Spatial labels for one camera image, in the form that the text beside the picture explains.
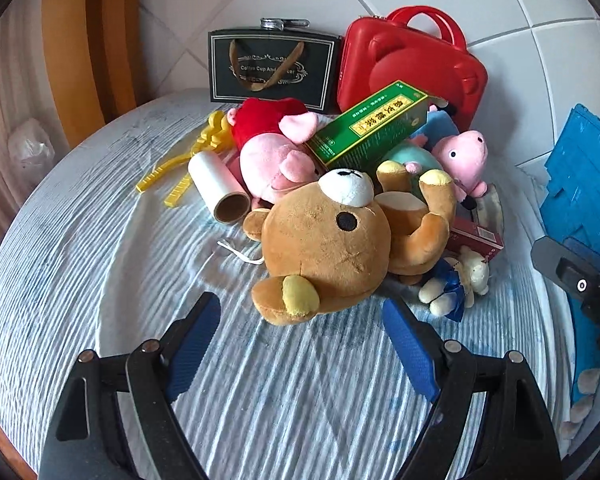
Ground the white lint roller refill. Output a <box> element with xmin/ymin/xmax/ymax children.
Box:
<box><xmin>187</xmin><ymin>152</ymin><xmax>251</xmax><ymax>223</ymax></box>

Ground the black gift bag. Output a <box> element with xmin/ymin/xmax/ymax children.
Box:
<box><xmin>208</xmin><ymin>29</ymin><xmax>342</xmax><ymax>113</ymax></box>

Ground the white string loop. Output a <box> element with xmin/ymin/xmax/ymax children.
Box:
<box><xmin>217</xmin><ymin>239</ymin><xmax>266</xmax><ymax>266</ymax></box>

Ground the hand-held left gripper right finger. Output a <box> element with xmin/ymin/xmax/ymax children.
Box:
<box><xmin>381</xmin><ymin>298</ymin><xmax>563</xmax><ymax>480</ymax></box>

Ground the red cardboard box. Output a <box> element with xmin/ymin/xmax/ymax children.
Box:
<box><xmin>447</xmin><ymin>217</ymin><xmax>505</xmax><ymax>263</ymax></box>

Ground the round wooden desktop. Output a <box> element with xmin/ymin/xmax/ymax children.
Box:
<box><xmin>0</xmin><ymin>87</ymin><xmax>576</xmax><ymax>480</ymax></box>

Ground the pink pig plush red dress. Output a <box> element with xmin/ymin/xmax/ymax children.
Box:
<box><xmin>225</xmin><ymin>97</ymin><xmax>331</xmax><ymax>211</ymax></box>

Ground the pink pig plush teal dress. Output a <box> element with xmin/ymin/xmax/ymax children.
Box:
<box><xmin>380</xmin><ymin>142</ymin><xmax>442</xmax><ymax>196</ymax></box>

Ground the pink pig plush blue dress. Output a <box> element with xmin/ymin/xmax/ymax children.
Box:
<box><xmin>409</xmin><ymin>102</ymin><xmax>491</xmax><ymax>211</ymax></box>

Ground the grey white packet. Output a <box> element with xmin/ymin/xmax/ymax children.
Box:
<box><xmin>467</xmin><ymin>185</ymin><xmax>504</xmax><ymax>232</ymax></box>

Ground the white curtain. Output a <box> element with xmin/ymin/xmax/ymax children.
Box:
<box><xmin>0</xmin><ymin>10</ymin><xmax>101</xmax><ymax>271</ymax></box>

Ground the yellow plastic bow ornament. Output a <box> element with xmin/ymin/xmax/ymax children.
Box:
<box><xmin>136</xmin><ymin>111</ymin><xmax>236</xmax><ymax>208</ymax></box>

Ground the green cardboard box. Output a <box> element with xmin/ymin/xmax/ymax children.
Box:
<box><xmin>305</xmin><ymin>80</ymin><xmax>443</xmax><ymax>171</ymax></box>

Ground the red bear-shaped plastic case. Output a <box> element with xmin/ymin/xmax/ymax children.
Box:
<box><xmin>336</xmin><ymin>6</ymin><xmax>488</xmax><ymax>128</ymax></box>

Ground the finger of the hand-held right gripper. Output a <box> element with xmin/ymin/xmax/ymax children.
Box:
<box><xmin>531</xmin><ymin>236</ymin><xmax>600</xmax><ymax>361</ymax></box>

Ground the wooden furniture frame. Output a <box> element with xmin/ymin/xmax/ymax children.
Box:
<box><xmin>42</xmin><ymin>0</ymin><xmax>141</xmax><ymax>148</ymax></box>

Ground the small white bear plush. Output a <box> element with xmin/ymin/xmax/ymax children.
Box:
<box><xmin>419</xmin><ymin>246</ymin><xmax>491</xmax><ymax>321</ymax></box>

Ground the blue storage box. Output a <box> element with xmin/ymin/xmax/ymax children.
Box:
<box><xmin>539</xmin><ymin>104</ymin><xmax>600</xmax><ymax>423</ymax></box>

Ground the brown bear plush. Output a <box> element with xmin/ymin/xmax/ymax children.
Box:
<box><xmin>242</xmin><ymin>160</ymin><xmax>457</xmax><ymax>325</ymax></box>

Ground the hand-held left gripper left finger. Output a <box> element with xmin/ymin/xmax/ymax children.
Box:
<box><xmin>45</xmin><ymin>291</ymin><xmax>222</xmax><ymax>480</ymax></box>

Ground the clear plastic bag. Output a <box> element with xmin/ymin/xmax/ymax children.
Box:
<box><xmin>7</xmin><ymin>117</ymin><xmax>56</xmax><ymax>176</ymax></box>

